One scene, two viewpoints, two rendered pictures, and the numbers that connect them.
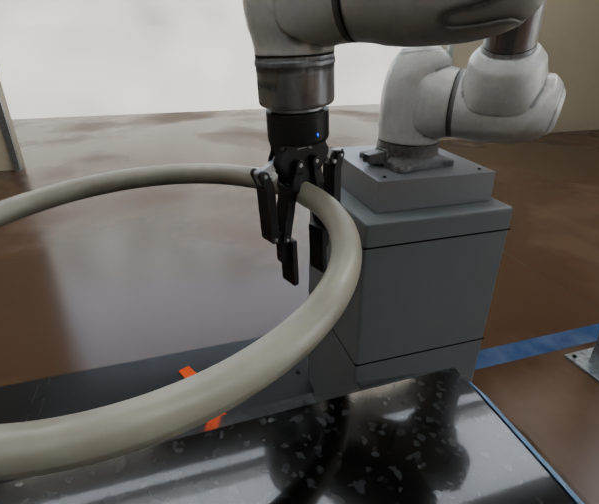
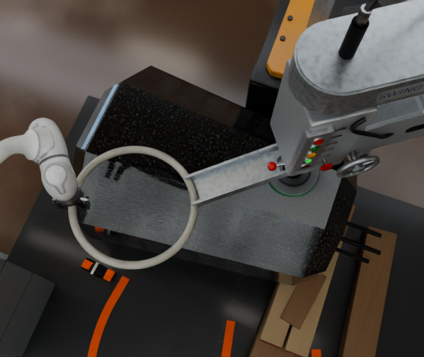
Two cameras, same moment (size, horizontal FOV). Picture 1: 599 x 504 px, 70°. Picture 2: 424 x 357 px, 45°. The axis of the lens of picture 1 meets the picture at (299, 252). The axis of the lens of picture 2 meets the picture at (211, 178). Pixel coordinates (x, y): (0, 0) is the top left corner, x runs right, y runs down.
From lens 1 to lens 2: 1.95 m
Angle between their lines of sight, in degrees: 79
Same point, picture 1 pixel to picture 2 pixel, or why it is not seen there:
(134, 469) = (155, 169)
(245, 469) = (139, 157)
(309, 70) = not seen: hidden behind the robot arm
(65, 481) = (165, 174)
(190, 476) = (147, 162)
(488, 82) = not seen: outside the picture
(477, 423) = (97, 139)
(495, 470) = (105, 132)
